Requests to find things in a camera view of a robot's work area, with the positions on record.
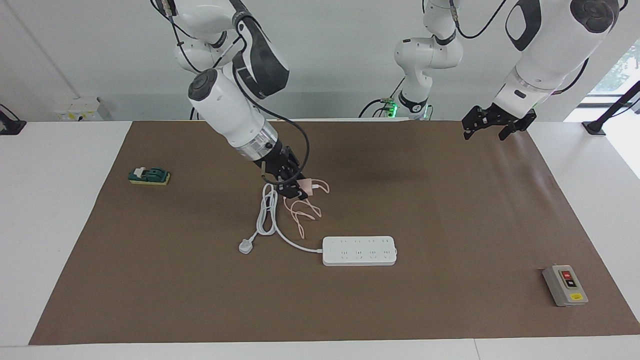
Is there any black base cable bundle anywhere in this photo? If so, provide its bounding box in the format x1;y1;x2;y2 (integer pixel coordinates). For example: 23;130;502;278
358;77;406;119

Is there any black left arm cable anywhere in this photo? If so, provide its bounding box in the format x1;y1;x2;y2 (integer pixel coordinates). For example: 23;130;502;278
422;0;628;96

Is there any grey on-off switch box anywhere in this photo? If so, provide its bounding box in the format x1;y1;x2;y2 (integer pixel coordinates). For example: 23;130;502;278
542;264;589;307

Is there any brown table mat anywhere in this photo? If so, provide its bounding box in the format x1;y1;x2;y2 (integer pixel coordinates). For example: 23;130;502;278
28;119;640;346

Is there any window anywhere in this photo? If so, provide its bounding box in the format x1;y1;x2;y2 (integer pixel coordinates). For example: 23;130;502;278
585;39;640;108

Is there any white power cord with plug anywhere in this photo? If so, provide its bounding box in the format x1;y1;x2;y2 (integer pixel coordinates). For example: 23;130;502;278
238;183;324;255

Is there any small black table clamp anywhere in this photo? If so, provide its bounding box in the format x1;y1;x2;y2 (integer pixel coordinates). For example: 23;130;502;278
0;103;27;136

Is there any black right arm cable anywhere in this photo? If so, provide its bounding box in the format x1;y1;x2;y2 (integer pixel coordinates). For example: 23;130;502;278
150;0;311;183

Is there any white wall outlet box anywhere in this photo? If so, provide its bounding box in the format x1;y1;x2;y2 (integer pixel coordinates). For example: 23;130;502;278
54;96;112;122

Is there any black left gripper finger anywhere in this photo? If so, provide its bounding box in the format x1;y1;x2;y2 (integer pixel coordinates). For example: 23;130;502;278
498;121;532;142
461;109;483;141

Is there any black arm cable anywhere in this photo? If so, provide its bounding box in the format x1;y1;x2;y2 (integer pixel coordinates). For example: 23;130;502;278
150;0;311;183
422;0;628;96

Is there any pink charging cable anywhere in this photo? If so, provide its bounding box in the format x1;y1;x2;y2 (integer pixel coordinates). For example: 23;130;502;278
283;181;331;239

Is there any white power strip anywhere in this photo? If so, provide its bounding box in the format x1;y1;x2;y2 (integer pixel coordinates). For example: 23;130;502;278
322;236;398;267

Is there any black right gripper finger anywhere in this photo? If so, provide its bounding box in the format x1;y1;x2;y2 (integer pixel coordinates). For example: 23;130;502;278
286;150;307;181
276;179;310;201

